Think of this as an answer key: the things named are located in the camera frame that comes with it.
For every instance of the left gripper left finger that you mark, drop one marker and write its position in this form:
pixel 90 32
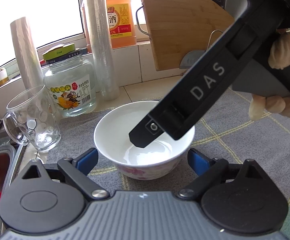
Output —
pixel 76 173

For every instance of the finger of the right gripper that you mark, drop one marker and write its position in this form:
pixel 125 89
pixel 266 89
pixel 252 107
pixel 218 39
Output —
pixel 145 132

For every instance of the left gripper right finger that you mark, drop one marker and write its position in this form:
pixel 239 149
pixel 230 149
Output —
pixel 211 172

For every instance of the white bowl pink flowers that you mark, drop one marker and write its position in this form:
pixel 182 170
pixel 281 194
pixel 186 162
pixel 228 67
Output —
pixel 159 158

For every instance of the right hand in glove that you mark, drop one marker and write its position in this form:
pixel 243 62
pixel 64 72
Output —
pixel 278 61

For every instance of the grey checked table mat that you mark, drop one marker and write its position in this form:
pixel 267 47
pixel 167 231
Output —
pixel 224 132

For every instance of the plastic wrap roll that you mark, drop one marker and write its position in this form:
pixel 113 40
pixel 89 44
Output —
pixel 101 48
pixel 26 53

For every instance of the clear glass mug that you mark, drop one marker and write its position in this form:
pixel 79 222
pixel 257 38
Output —
pixel 32 118

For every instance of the bamboo cutting board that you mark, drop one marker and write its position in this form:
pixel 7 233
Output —
pixel 177 27

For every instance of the glass jar green lid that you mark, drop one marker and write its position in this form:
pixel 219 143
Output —
pixel 70 80

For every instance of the orange cooking wine jug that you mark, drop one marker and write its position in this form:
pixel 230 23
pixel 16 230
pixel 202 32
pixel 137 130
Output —
pixel 121 25

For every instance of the steel wire knife rack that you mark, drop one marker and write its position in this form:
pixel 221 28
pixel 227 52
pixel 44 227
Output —
pixel 215 34

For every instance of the grey knife black handle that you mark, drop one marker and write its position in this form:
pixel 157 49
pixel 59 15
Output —
pixel 190 58

